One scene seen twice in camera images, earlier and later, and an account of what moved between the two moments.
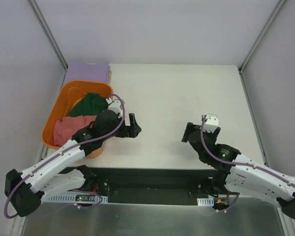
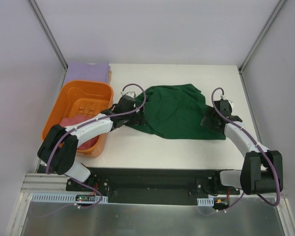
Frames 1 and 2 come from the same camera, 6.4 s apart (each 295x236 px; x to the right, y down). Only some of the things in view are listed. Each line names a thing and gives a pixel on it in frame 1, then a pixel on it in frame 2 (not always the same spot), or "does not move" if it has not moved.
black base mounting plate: x=151 y=186 does not move
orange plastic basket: x=73 y=91 does not move
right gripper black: x=193 y=133 -> x=209 y=119
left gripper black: x=126 y=129 -> x=139 y=118
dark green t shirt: x=92 y=104 -> x=174 y=111
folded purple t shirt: x=94 y=71 does not move
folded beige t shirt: x=109 y=73 does not move
